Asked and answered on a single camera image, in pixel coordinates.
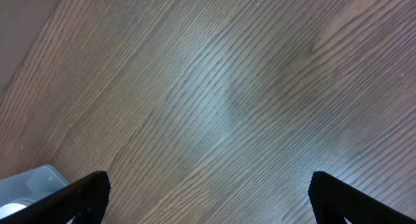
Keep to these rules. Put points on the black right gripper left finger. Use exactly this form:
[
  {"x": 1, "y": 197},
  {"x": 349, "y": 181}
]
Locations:
[{"x": 83, "y": 201}]

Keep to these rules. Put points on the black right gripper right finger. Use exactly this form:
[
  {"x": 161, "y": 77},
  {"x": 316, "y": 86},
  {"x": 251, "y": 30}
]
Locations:
[{"x": 335, "y": 202}]

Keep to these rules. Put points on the clear plastic storage bin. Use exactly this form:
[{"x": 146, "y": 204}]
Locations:
[{"x": 32, "y": 185}]

